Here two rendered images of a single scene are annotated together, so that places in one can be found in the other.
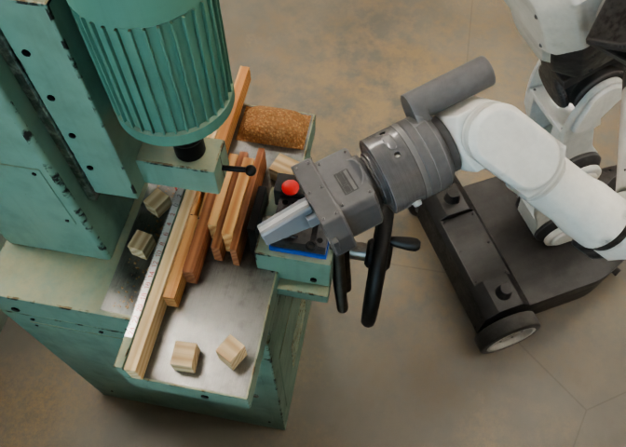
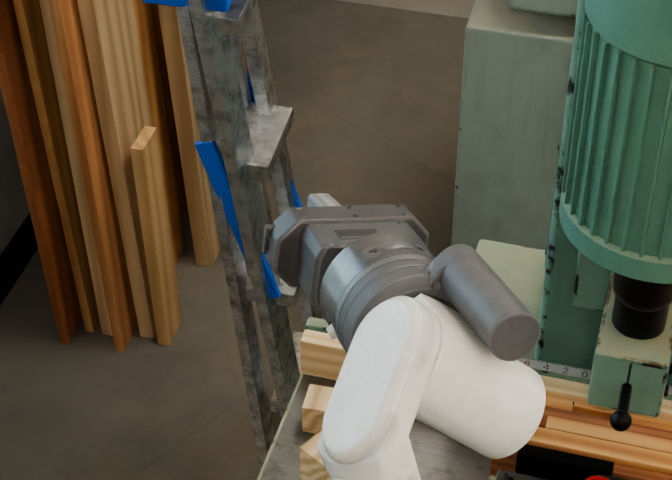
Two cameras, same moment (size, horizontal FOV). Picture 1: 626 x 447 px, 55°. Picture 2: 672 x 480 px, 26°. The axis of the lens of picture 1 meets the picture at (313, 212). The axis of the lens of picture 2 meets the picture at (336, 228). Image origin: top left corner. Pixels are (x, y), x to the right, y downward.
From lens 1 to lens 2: 94 cm
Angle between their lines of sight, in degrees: 59
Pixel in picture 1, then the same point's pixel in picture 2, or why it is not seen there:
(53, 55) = not seen: hidden behind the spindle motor
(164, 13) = (602, 21)
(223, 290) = (442, 466)
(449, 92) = (464, 284)
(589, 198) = not seen: outside the picture
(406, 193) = (328, 288)
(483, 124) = (391, 304)
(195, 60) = (607, 124)
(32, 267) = (520, 285)
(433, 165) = (356, 294)
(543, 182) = (328, 444)
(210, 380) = (288, 450)
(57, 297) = not seen: hidden behind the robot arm
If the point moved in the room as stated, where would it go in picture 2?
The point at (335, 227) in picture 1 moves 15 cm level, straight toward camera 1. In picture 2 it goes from (285, 221) to (86, 200)
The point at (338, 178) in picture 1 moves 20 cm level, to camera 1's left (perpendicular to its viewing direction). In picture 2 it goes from (366, 230) to (384, 77)
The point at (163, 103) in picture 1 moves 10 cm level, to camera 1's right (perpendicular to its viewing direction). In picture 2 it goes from (575, 145) to (579, 218)
